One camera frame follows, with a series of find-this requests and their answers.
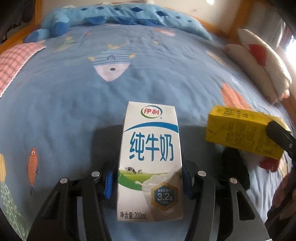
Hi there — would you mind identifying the white milk carton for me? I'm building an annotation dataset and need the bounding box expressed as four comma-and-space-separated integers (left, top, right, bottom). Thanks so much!
117, 101, 184, 223

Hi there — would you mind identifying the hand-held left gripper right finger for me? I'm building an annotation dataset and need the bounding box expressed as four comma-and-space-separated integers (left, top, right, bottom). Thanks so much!
181, 162, 271, 241

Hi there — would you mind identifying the yellow drink carton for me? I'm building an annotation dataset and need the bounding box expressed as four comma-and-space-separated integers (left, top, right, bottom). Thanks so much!
205, 105, 291, 160

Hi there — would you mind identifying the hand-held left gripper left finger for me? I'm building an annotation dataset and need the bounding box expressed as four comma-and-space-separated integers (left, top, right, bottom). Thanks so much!
26, 162, 121, 241

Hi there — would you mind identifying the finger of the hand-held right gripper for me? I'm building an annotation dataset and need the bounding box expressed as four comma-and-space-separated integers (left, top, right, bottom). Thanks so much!
265, 120, 296, 161

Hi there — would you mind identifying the person's right hand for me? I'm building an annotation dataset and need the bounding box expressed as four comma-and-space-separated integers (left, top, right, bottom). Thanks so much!
272, 173, 296, 220

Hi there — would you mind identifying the pink checked pillow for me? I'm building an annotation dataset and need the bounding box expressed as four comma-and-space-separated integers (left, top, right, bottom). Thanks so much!
0, 42, 47, 99

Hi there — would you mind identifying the blue printed bedsheet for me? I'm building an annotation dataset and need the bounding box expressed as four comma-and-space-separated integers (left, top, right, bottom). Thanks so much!
0, 22, 296, 241

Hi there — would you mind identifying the white red pillow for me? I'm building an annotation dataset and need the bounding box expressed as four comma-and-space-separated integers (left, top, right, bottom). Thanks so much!
223, 28, 292, 105

